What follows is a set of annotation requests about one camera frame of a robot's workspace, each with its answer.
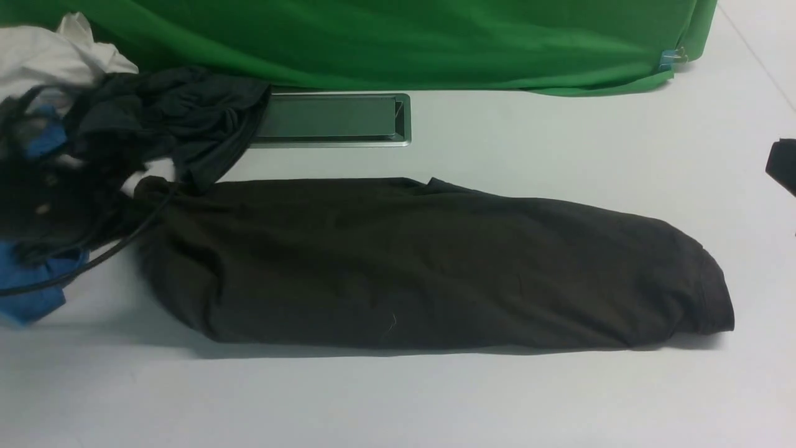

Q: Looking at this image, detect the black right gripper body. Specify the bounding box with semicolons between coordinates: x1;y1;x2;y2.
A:
765;139;796;197

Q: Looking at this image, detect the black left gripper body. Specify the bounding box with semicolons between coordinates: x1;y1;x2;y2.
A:
1;93;162;262

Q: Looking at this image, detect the dark gray long-sleeve shirt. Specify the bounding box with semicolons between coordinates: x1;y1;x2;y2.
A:
136;177;734;351

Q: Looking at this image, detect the blue shirt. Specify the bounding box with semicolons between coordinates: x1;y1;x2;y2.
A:
1;104;89;327

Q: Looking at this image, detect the white crumpled shirt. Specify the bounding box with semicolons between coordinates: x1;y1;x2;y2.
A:
1;12;139;100

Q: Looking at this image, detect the dark teal crumpled shirt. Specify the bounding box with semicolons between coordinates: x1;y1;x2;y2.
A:
63;67;271;193

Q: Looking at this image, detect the blue binder clip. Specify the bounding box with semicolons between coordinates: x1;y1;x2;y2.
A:
659;46;689;72

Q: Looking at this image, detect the green backdrop cloth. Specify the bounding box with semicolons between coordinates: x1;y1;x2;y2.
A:
2;1;717;97

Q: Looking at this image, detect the metal table cable hatch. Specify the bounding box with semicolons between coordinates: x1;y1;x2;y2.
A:
251;93;412;148

